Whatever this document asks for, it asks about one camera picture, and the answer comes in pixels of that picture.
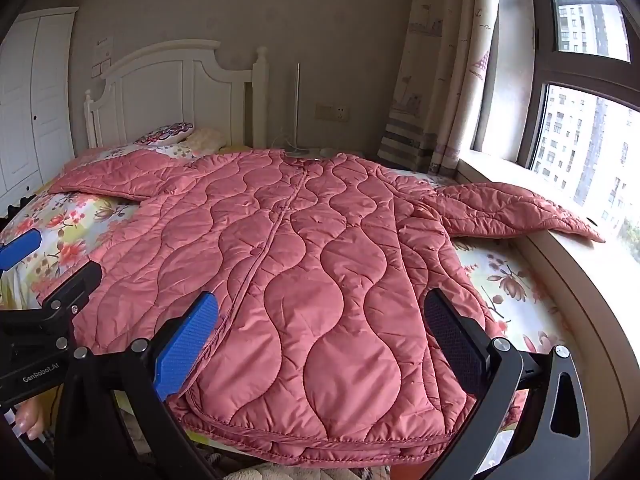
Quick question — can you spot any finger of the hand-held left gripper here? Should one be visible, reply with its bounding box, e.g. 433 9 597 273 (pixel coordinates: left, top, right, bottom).
41 261 103 318
0 228 42 272

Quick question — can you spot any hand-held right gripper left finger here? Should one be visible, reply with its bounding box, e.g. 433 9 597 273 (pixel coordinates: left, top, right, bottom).
52 291 221 480

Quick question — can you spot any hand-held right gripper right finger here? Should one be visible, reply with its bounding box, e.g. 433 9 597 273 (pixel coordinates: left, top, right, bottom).
422 287 593 480

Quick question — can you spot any pink quilted jacket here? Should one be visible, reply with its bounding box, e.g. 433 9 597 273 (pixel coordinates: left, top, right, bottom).
47 149 606 467

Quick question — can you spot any person's left hand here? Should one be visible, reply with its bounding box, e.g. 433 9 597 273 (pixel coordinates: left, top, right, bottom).
14 394 52 442

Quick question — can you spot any floral bed sheet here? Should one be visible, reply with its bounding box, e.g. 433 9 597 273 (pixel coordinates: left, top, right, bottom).
0 142 576 461

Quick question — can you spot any white wardrobe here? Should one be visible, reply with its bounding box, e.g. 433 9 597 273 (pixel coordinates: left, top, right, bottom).
0 7 80 201

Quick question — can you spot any cream window sill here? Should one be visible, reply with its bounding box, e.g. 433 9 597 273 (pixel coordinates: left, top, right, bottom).
457 157 640 401

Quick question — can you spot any purple patterned pillow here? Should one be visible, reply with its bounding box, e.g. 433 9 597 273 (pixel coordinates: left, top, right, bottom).
132 121 195 147

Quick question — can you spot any cream pillow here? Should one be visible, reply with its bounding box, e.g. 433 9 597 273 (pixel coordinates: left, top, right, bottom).
187 127 226 153

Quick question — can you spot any white wooden headboard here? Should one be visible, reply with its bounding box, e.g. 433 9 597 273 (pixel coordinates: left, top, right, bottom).
84 40 269 161

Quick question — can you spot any white pole lamp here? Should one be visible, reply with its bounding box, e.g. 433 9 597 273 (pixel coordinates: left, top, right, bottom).
282 62 313 158

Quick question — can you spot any printed cream curtain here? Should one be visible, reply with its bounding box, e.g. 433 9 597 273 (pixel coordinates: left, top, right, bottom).
377 0 503 175

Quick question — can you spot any dark framed window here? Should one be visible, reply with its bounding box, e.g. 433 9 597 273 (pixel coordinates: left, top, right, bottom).
470 0 640 241

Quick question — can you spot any beige wall socket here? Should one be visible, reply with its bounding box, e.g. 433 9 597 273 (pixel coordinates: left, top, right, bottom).
315 104 351 122

